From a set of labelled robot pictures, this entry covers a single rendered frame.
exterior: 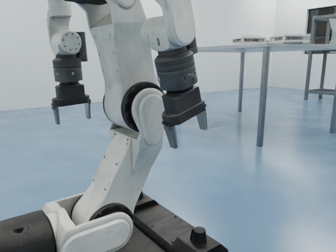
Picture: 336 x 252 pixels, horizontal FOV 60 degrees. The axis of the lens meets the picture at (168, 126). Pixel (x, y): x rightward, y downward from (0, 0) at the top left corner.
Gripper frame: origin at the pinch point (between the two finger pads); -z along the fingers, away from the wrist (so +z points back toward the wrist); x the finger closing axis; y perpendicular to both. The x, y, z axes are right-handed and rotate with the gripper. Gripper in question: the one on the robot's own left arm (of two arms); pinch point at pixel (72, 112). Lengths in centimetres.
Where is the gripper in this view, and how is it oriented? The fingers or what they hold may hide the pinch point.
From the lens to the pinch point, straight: 104.6
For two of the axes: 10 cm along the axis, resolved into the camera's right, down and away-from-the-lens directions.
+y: -6.2, -2.0, 7.6
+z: -0.2, -9.6, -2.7
